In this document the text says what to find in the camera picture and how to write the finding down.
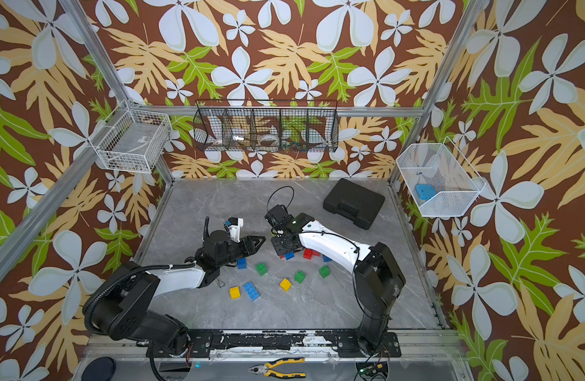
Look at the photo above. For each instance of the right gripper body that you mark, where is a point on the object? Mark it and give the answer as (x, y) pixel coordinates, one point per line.
(281, 243)

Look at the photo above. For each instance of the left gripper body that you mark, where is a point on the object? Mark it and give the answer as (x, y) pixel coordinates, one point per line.
(242, 247)

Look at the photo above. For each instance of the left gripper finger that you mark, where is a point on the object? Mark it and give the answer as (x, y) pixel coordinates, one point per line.
(206, 227)
(254, 243)

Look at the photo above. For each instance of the red long brick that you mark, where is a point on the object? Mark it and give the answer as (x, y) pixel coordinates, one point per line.
(307, 254)

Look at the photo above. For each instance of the green square brick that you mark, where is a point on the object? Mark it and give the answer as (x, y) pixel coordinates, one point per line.
(300, 277)
(261, 269)
(324, 271)

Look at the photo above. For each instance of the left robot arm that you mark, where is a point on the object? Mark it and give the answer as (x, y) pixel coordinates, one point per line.
(119, 308)

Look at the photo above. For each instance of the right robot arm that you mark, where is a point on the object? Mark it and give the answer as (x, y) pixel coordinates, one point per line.
(376, 276)

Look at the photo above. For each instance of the yellow square brick middle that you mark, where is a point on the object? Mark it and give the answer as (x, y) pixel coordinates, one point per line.
(285, 285)

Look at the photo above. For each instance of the yellow square brick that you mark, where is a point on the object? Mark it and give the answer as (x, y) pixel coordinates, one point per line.
(285, 285)
(234, 293)

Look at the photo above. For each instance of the yellow square brick left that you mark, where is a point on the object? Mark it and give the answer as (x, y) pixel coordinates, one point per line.
(234, 293)

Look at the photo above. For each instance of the light blue long brick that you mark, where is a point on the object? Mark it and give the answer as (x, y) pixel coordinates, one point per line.
(251, 290)

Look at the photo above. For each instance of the black plastic tool case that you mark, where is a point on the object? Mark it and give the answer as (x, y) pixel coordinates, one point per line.
(354, 202)

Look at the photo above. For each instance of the blue object in basket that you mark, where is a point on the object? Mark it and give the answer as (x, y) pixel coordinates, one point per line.
(425, 191)

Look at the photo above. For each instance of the small electronics board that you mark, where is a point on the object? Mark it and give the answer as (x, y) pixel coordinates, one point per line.
(375, 371)

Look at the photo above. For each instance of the black round disc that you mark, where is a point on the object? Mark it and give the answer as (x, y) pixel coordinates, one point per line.
(100, 369)

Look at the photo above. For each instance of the black wire basket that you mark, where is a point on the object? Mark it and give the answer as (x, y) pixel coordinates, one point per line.
(266, 125)

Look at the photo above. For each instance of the white wire basket left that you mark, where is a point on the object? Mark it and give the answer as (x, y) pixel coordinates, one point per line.
(131, 139)

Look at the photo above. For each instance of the white wire basket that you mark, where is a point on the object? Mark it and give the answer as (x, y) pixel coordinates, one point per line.
(131, 139)
(444, 166)

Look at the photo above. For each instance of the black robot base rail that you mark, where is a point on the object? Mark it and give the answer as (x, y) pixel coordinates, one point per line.
(341, 343)

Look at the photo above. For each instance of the white wire basket right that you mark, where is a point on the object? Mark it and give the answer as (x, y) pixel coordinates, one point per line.
(444, 166)

